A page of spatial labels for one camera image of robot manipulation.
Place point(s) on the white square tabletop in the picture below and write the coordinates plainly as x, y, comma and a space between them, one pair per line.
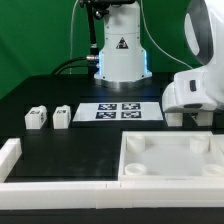
171, 155

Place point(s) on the white sheet with fiducial markers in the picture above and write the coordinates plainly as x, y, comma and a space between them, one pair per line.
118, 111

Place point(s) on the white U-shaped obstacle fence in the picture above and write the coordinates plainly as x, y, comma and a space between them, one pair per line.
208, 192

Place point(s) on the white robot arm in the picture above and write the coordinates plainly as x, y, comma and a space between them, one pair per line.
123, 60

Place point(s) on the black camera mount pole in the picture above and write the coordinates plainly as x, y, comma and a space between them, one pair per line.
97, 9

